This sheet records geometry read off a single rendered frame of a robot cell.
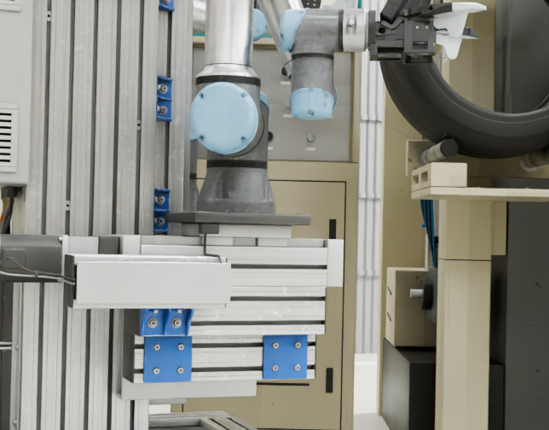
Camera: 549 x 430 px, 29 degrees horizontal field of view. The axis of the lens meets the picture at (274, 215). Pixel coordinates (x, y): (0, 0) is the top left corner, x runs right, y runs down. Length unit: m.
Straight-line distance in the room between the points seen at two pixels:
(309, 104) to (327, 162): 1.36
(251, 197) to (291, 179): 1.24
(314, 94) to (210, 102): 0.18
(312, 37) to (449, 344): 1.36
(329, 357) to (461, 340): 0.43
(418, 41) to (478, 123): 0.78
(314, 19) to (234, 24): 0.14
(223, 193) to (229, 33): 0.30
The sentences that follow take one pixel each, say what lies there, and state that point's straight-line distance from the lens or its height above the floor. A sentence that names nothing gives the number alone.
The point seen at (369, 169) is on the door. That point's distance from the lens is 6.22.
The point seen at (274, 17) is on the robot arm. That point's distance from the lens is 2.03.
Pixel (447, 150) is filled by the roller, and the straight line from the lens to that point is 2.65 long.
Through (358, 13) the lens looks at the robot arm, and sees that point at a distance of 1.90.
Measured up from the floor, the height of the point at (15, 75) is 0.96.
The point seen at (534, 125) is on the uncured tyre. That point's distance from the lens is 2.66.
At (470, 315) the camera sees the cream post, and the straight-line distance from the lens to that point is 3.03.
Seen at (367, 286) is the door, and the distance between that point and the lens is 6.22.
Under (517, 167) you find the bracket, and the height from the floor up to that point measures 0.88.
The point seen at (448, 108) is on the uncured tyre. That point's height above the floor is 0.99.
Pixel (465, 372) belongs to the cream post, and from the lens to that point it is 3.05.
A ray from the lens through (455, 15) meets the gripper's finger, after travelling 1.86.
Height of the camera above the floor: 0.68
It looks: 1 degrees up
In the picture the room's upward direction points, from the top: 1 degrees clockwise
